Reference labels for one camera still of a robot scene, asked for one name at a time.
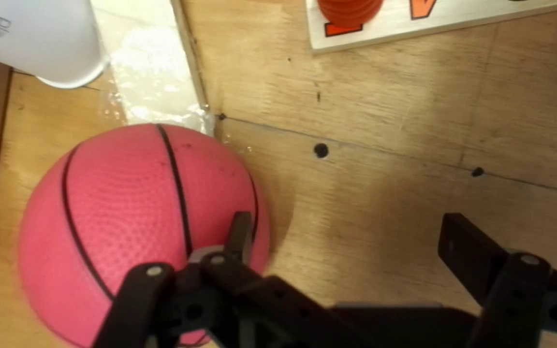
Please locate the pink rubber basketball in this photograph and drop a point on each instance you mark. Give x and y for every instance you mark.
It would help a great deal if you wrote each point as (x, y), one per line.
(131, 195)

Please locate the wooden number puzzle board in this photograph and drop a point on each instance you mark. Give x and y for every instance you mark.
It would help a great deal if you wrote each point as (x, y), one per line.
(411, 17)

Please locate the white foam block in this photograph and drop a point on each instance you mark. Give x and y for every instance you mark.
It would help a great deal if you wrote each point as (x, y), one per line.
(154, 62)

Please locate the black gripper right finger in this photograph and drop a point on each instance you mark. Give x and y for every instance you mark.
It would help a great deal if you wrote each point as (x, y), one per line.
(471, 255)

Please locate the white paper cup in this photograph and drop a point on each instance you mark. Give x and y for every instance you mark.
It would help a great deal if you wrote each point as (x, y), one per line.
(57, 40)

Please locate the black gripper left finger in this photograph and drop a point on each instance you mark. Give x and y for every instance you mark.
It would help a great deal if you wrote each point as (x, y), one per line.
(241, 238)

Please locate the orange ring stack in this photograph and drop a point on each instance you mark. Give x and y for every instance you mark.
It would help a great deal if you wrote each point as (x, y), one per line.
(349, 11)

